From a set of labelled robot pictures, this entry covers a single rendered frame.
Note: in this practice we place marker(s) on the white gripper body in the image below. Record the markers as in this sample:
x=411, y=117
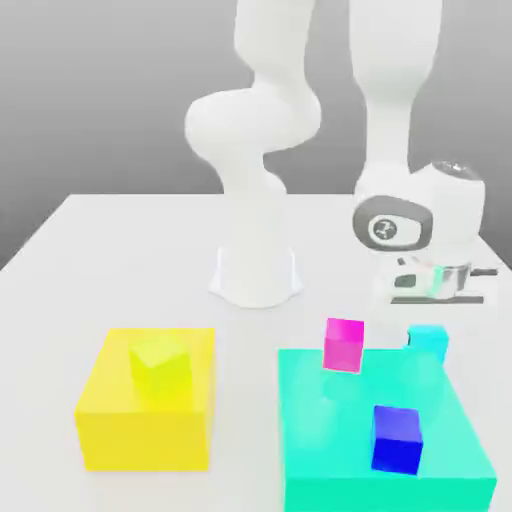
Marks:
x=436, y=310

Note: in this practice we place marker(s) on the small cyan cube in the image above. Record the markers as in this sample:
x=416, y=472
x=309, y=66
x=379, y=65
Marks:
x=428, y=340

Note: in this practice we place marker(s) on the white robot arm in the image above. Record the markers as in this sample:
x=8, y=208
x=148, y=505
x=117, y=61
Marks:
x=252, y=120

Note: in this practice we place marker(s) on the small magenta cube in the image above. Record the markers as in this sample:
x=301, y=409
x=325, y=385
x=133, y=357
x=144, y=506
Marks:
x=344, y=348

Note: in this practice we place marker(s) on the small blue cube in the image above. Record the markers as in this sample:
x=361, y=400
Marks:
x=396, y=444

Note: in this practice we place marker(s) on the small yellow cube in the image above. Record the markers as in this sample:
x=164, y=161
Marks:
x=162, y=368

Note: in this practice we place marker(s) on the large teal box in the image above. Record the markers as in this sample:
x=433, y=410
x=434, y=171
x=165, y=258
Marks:
x=348, y=448

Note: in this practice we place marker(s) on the large yellow box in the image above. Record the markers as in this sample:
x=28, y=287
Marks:
x=144, y=436

